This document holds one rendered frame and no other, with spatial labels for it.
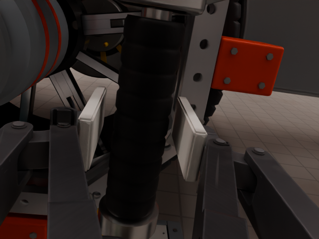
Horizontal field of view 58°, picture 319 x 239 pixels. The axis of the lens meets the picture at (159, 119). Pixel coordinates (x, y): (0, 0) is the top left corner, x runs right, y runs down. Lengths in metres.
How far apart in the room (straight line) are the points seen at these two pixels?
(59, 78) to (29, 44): 0.22
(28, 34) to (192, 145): 0.20
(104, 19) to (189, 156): 0.37
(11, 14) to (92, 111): 0.15
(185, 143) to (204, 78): 0.24
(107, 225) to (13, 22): 0.18
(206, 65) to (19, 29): 0.23
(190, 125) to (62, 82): 0.38
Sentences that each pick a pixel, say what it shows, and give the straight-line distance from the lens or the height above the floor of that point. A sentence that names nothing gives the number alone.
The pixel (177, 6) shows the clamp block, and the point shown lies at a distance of 0.16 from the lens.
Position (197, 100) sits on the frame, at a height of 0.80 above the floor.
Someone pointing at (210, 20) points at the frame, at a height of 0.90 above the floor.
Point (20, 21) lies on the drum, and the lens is 0.29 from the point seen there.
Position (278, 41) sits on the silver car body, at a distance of 0.90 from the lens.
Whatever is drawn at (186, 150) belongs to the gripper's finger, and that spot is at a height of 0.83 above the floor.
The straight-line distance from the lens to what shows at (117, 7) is 0.87.
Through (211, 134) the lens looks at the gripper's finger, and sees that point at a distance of 0.17.
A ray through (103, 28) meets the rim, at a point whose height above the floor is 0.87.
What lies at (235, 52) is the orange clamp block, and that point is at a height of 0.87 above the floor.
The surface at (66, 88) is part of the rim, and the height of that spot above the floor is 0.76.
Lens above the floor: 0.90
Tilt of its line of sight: 19 degrees down
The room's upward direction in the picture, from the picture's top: 9 degrees clockwise
